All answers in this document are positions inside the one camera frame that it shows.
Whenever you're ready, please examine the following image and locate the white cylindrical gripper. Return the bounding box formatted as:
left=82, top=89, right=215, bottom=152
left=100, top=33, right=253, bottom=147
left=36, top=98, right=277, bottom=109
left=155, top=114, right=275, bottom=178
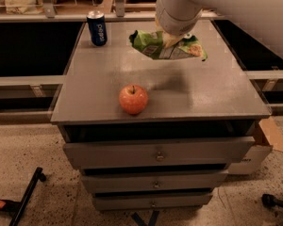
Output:
left=156, top=0, right=202, bottom=48

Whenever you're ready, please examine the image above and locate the green rice chip bag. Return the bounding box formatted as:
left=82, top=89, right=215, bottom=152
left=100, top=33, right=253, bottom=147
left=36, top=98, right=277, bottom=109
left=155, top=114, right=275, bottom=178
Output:
left=129, top=30, right=208, bottom=61

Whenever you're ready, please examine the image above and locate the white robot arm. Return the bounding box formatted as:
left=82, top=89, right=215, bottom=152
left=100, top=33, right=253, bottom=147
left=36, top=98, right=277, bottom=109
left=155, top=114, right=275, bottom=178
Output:
left=156, top=0, right=283, bottom=58

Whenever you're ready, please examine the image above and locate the red apple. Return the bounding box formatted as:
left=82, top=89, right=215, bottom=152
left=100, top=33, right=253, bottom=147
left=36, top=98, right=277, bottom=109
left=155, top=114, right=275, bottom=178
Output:
left=119, top=85, right=148, bottom=115

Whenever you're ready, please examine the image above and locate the blue pepsi can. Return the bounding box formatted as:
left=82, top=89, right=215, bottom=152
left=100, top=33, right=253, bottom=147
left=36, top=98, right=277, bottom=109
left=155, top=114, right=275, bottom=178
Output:
left=87, top=10, right=108, bottom=46

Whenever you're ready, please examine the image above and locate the grey drawer cabinet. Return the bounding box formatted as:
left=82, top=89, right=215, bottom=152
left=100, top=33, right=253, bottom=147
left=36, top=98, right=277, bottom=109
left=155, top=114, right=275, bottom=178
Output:
left=52, top=20, right=270, bottom=198

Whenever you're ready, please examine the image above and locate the top grey drawer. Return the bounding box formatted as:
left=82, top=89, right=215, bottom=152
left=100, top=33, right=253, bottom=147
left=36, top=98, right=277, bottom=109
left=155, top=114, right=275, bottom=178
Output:
left=63, top=137, right=255, bottom=169

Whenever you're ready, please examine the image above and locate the grey drawer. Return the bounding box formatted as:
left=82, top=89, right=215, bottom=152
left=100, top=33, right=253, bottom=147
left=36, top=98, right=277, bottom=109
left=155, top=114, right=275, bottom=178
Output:
left=92, top=193, right=212, bottom=211
left=82, top=170, right=228, bottom=194
left=63, top=137, right=255, bottom=169

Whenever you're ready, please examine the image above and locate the cardboard box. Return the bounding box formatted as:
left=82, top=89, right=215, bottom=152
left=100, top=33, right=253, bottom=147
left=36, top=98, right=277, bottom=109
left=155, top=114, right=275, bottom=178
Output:
left=228, top=117, right=283, bottom=175

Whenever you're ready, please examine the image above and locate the middle grey drawer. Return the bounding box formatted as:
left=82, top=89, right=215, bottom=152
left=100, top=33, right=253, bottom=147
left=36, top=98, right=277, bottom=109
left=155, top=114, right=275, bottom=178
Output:
left=82, top=170, right=228, bottom=194

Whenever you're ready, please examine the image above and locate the bottom grey drawer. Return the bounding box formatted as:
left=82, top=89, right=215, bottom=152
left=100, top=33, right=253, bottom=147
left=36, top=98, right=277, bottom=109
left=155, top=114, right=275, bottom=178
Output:
left=92, top=193, right=212, bottom=211

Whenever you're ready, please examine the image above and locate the black caster leg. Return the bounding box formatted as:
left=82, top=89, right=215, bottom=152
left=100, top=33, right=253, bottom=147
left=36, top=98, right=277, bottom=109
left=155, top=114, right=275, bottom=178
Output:
left=261, top=194, right=283, bottom=208

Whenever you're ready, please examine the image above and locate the black bar tool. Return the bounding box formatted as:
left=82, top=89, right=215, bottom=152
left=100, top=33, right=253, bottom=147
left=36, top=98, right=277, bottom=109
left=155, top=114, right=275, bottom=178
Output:
left=0, top=167, right=46, bottom=226

